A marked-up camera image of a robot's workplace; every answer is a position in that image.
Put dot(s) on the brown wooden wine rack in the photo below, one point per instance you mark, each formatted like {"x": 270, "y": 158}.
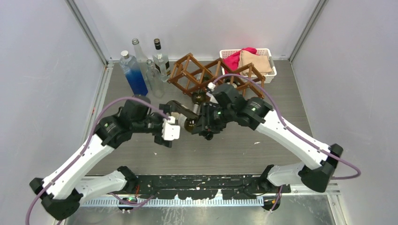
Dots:
{"x": 188, "y": 75}

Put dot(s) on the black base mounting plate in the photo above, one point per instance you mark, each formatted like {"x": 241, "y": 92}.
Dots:
{"x": 198, "y": 187}

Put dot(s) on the white plastic basket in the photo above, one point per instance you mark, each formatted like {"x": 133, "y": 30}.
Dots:
{"x": 260, "y": 51}

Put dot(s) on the green labelled bottle black cap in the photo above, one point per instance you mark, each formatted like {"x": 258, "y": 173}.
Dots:
{"x": 187, "y": 124}

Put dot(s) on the round clear bottle pink label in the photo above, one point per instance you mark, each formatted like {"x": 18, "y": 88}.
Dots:
{"x": 141, "y": 59}

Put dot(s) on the blue Dash Blue bottle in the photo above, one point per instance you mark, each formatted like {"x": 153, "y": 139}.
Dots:
{"x": 132, "y": 71}

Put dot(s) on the square clear liquor bottle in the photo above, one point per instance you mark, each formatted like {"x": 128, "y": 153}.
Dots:
{"x": 161, "y": 61}

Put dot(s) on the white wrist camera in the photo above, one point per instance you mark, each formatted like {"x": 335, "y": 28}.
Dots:
{"x": 170, "y": 129}
{"x": 211, "y": 92}

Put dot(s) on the beige cloth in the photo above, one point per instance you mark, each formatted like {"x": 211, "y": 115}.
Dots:
{"x": 260, "y": 62}

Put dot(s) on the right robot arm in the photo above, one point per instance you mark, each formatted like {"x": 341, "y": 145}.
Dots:
{"x": 318, "y": 160}

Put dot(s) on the pink cloth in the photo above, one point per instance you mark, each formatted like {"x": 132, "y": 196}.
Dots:
{"x": 232, "y": 61}

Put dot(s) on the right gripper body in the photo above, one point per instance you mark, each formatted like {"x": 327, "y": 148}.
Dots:
{"x": 215, "y": 123}

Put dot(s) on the aluminium frame rail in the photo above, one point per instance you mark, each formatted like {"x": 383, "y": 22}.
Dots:
{"x": 263, "y": 199}

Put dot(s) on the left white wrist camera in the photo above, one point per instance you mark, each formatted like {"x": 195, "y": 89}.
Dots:
{"x": 170, "y": 129}

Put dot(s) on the slim clear glass bottle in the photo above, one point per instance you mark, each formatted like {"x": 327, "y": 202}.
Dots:
{"x": 154, "y": 79}

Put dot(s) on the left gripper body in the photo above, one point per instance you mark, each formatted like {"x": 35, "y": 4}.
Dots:
{"x": 158, "y": 125}

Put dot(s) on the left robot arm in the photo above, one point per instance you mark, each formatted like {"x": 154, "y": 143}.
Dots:
{"x": 62, "y": 192}

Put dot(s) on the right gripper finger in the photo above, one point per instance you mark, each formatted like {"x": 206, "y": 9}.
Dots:
{"x": 205, "y": 110}
{"x": 199, "y": 128}

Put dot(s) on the green bottle silver cap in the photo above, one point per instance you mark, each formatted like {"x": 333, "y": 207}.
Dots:
{"x": 198, "y": 97}

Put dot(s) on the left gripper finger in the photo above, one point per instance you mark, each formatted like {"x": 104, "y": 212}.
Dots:
{"x": 160, "y": 141}
{"x": 174, "y": 106}

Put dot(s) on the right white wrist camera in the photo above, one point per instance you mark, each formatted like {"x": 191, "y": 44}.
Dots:
{"x": 211, "y": 92}

